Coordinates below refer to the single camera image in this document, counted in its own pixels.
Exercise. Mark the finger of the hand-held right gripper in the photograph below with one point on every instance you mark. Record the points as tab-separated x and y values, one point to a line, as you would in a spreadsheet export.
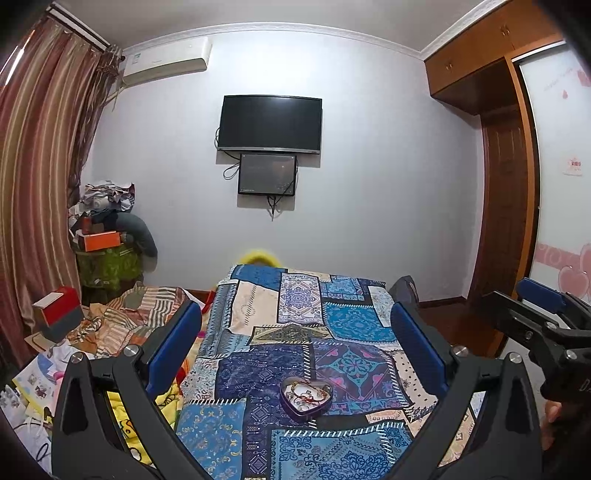
538	293
521	321

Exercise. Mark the white air conditioner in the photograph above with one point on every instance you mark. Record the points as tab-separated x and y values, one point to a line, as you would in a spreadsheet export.
164	62

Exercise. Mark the striped red curtain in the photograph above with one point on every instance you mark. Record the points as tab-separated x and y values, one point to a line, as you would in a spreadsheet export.
41	161

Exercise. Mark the small black wall monitor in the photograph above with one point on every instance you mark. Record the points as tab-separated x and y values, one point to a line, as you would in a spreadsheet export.
267	174

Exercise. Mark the dark grey box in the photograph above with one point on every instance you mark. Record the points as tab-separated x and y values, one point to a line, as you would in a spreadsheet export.
64	327

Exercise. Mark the orange box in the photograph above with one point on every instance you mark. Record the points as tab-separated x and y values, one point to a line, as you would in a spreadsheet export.
102	241

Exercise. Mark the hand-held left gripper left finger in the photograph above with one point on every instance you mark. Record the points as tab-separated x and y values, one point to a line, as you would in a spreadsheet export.
173	350

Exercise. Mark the wooden overhead cabinet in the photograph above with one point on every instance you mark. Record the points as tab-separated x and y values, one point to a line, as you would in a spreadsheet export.
480	60

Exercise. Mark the heart-shaped purple tin box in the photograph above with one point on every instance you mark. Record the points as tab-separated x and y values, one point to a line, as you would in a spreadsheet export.
295	408

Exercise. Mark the red and white box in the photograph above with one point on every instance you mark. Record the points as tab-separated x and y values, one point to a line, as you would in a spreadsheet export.
57	302

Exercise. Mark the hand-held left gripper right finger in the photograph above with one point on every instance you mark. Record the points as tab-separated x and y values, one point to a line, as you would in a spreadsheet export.
418	350

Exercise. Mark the yellow blanket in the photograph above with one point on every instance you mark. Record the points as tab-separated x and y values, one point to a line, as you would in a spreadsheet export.
171	401

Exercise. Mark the pile of clothes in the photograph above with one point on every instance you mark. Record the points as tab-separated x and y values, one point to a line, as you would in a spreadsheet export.
104	201

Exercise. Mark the grey backpack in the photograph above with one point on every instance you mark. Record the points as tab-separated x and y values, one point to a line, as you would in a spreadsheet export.
406	288

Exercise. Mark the person's right hand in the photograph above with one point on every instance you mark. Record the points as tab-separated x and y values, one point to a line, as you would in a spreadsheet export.
551	422

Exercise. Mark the yellow plastic stool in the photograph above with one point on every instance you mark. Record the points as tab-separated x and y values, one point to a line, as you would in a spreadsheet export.
258	257

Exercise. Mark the striped orange blanket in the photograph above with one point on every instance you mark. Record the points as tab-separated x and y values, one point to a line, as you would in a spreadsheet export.
134	309

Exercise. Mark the brown wooden door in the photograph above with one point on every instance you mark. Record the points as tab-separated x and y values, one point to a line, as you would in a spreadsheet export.
503	230

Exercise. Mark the white sliding wardrobe door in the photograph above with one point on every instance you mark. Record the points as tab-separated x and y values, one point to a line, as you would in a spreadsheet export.
561	175

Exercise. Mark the black wall television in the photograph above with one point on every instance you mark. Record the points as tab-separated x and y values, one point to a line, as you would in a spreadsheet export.
270	122

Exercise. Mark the blue patchwork blanket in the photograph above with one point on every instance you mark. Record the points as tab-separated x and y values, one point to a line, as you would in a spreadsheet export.
286	323

